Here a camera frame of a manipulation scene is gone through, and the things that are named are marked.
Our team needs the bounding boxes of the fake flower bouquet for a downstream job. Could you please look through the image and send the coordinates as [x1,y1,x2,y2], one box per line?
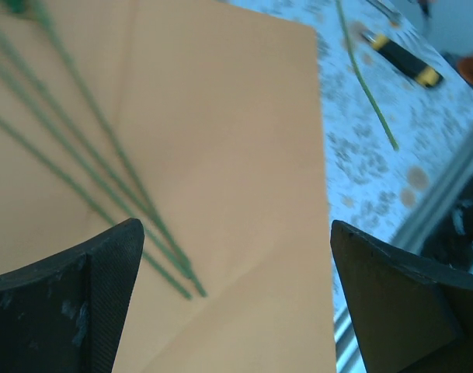
[0,0,209,301]

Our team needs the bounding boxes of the aluminium frame profile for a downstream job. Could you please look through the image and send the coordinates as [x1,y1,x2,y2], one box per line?
[332,112,473,373]

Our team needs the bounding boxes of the loose green flower stem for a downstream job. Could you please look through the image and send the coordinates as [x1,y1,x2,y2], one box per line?
[336,0,400,152]

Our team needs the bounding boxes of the silver open-end wrench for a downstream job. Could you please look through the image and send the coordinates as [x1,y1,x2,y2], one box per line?
[366,0,402,21]

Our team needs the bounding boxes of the orange wrapping paper sheet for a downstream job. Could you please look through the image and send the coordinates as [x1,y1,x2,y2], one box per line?
[0,0,338,373]

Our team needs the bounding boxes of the black yellow utility knife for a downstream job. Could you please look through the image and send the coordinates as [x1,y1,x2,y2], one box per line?
[360,31,445,89]

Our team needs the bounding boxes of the floral print tablecloth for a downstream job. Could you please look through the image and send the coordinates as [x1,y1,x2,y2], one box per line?
[216,0,473,373]

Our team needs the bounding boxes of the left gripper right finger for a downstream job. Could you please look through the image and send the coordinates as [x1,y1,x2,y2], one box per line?
[329,219,473,373]

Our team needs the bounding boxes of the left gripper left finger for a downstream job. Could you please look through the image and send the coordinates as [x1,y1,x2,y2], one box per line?
[0,217,145,373]

